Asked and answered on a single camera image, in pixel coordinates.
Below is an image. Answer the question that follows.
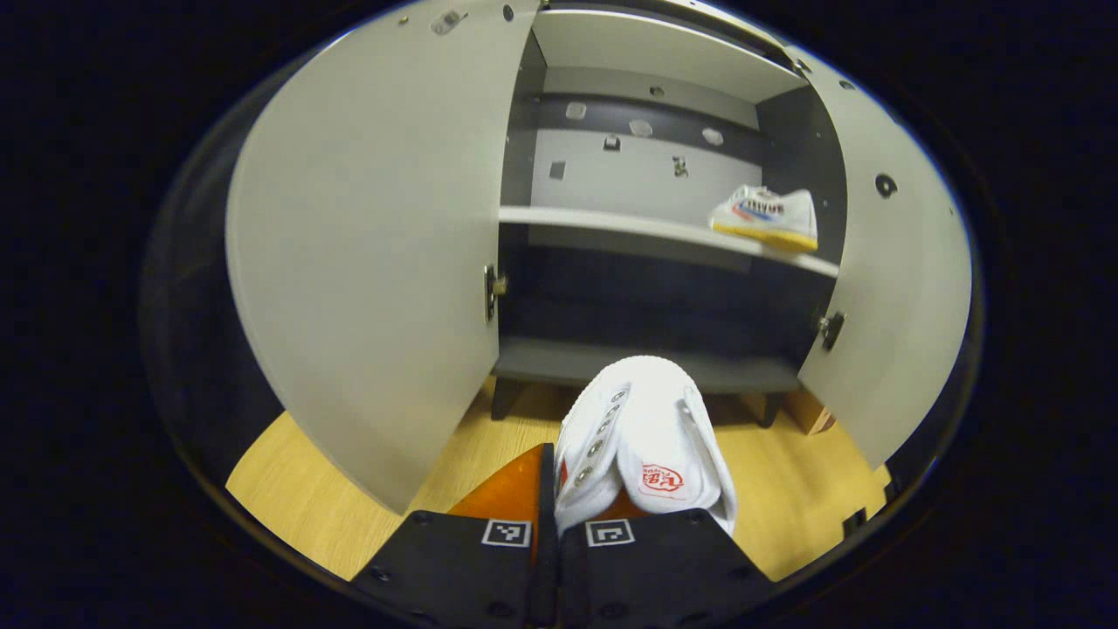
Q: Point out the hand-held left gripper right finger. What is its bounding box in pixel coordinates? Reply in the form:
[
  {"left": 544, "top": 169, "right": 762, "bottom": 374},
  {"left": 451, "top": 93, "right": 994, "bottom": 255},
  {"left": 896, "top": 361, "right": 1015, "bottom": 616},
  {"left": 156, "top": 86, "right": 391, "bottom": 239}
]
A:
[{"left": 557, "top": 489, "right": 776, "bottom": 629}]

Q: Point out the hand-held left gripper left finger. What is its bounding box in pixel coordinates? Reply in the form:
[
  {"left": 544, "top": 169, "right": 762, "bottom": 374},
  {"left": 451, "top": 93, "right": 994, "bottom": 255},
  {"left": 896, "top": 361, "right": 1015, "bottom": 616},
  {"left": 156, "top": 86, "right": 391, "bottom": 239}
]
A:
[{"left": 348, "top": 442, "right": 560, "bottom": 629}]

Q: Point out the white canvas shoe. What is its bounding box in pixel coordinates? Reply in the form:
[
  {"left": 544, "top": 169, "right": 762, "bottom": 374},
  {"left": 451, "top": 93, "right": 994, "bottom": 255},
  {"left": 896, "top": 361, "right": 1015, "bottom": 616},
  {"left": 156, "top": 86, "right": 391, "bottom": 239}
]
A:
[
  {"left": 708, "top": 184, "right": 820, "bottom": 254},
  {"left": 553, "top": 355, "right": 739, "bottom": 536}
]

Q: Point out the white cabinet door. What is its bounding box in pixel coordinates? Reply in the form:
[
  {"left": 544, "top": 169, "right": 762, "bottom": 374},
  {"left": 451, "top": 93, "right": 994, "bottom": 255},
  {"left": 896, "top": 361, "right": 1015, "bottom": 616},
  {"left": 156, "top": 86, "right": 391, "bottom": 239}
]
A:
[
  {"left": 786, "top": 48, "right": 973, "bottom": 473},
  {"left": 224, "top": 0, "right": 542, "bottom": 516}
]

